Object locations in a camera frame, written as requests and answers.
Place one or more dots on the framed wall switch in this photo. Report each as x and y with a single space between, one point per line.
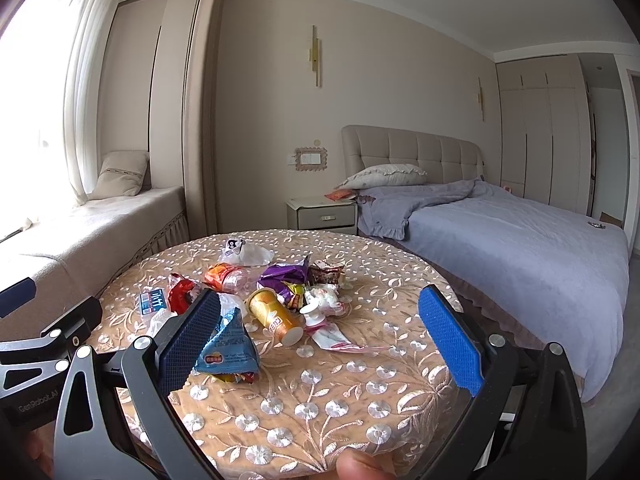
313 158

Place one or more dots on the white pink pouch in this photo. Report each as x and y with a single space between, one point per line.
328 336

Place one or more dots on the purple snack wrapper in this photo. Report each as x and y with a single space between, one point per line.
288 281

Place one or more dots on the beige wardrobe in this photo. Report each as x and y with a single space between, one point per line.
546 131

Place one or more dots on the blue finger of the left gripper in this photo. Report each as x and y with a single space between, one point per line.
16 296

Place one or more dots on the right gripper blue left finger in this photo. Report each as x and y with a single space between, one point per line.
181 340

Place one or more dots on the dark red snack packet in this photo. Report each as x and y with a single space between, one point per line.
322 273

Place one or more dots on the blue chip bag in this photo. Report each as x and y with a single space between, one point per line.
230 355

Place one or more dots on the gold wall sconce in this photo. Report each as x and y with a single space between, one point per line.
315 56
481 99

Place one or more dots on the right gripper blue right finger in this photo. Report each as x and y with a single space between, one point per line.
461 355

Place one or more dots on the crushed clear bottle orange label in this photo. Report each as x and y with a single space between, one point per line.
226 277

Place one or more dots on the window seat cushion pillow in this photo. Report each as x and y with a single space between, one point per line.
122 174

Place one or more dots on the operator right hand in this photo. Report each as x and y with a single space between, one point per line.
356 465

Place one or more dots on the sheer white curtain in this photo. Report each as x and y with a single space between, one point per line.
89 23

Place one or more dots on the bed with lavender duvet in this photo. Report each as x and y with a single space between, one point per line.
546 268

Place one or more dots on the beige tufted headboard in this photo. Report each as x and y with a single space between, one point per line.
444 159

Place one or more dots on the grey nightstand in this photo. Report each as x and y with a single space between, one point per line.
322 214

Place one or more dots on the round embroidered tablecloth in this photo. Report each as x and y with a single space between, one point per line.
306 404

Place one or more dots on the orange packet on nightstand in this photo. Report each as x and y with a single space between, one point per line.
341 194

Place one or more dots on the red white snack bag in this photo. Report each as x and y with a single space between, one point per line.
182 292

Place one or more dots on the beige window bench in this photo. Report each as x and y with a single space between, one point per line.
79 253

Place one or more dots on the white cat print bag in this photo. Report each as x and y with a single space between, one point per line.
238 252

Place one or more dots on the orange jelly drink cup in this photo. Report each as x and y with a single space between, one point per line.
265 305

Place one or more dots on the beige frilled pillow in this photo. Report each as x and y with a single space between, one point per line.
385 175

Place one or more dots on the white wrapper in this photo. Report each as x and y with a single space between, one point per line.
324 299

